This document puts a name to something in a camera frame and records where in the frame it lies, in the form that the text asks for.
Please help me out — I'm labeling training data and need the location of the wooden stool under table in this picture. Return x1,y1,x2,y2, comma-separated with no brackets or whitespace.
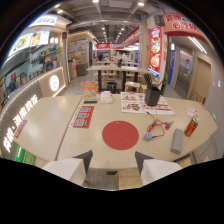
114,167,145,191

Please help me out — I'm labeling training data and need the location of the grey rectangular case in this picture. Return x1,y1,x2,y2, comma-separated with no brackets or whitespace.
170,128,185,156

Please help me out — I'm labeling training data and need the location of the round red silicone mat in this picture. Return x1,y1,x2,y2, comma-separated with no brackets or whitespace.
101,120,140,151

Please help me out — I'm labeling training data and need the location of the red QR code sticker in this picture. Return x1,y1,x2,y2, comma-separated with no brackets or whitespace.
68,105,95,129

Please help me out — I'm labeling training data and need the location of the red cylindrical can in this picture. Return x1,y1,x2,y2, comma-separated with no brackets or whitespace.
183,116,201,138

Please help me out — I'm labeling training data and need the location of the small red table sticker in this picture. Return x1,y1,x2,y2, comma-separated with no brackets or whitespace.
13,119,29,140

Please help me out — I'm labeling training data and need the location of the printed menu placemat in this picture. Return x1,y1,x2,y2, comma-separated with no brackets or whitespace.
120,91,176,116

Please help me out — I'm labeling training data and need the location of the black utensil holder box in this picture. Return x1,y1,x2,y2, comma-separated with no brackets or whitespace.
143,73,165,108

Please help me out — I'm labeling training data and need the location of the white tissue pack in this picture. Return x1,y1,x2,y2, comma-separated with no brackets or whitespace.
98,90,115,104

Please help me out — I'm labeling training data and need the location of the orange acrylic sign stand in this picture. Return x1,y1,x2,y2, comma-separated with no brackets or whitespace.
81,81,99,100

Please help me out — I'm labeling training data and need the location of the black trash bin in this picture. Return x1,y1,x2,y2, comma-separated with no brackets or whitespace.
106,81,118,95

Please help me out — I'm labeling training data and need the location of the long wooden dining table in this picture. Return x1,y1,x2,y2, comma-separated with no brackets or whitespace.
85,64,155,93

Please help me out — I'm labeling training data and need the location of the red food banner poster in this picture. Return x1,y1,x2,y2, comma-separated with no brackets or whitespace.
147,26,163,79

